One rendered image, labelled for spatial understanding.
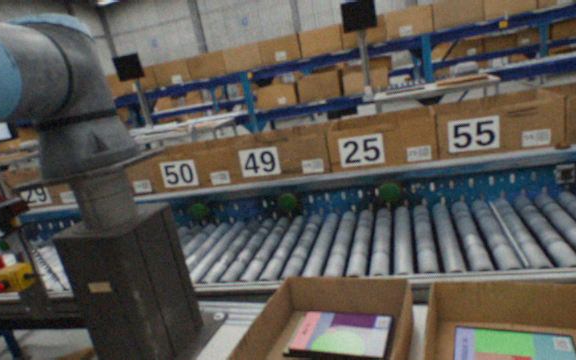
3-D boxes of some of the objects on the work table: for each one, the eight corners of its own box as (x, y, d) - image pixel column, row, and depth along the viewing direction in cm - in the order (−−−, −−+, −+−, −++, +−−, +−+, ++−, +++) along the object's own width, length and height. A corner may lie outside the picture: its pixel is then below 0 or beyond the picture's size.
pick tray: (210, 448, 68) (195, 399, 65) (294, 311, 101) (286, 275, 98) (387, 489, 57) (378, 431, 54) (416, 319, 90) (411, 278, 87)
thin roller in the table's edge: (184, 306, 118) (182, 300, 118) (274, 309, 108) (273, 302, 107) (180, 310, 116) (178, 303, 116) (271, 313, 106) (270, 306, 105)
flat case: (384, 364, 76) (383, 357, 76) (288, 354, 84) (287, 348, 83) (394, 320, 88) (393, 313, 87) (309, 314, 96) (308, 309, 95)
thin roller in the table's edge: (179, 311, 116) (177, 305, 115) (271, 314, 105) (269, 308, 105) (175, 315, 114) (173, 309, 114) (268, 319, 104) (266, 312, 103)
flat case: (588, 398, 64) (588, 389, 63) (452, 379, 72) (451, 372, 71) (571, 340, 75) (571, 333, 75) (455, 330, 83) (455, 324, 83)
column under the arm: (169, 394, 82) (117, 241, 72) (71, 382, 92) (14, 245, 82) (229, 316, 105) (196, 192, 95) (146, 312, 115) (108, 200, 105)
